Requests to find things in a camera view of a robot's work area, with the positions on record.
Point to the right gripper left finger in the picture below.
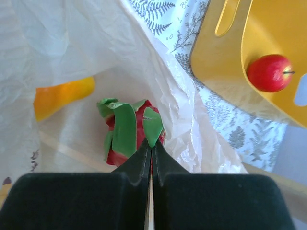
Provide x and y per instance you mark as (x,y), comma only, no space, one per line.
(117,200)

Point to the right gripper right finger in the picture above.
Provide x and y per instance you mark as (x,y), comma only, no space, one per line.
(197,201)

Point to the red pepper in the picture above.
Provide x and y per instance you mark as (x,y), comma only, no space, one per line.
(128,125)

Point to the red apple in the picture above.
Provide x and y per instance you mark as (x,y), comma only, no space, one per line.
(270,73)

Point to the yellow plastic bin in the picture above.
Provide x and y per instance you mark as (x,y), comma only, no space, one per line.
(233,34)

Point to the yellow mango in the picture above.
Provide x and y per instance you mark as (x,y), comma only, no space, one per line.
(49,100)

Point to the floral table mat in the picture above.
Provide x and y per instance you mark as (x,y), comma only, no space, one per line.
(176,23)

